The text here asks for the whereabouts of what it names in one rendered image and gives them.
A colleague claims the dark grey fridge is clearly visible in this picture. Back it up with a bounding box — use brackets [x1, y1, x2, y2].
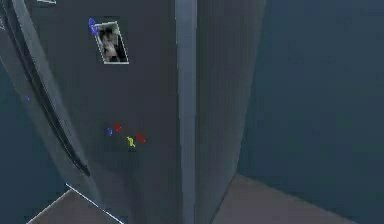
[0, 0, 268, 224]

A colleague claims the black and white photo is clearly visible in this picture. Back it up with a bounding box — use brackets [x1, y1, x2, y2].
[94, 21, 130, 65]

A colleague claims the large blue fridge magnet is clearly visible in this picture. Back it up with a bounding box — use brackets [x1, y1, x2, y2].
[87, 17, 99, 36]

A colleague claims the grey fridge door handle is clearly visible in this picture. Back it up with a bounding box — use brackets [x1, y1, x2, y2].
[2, 0, 92, 178]

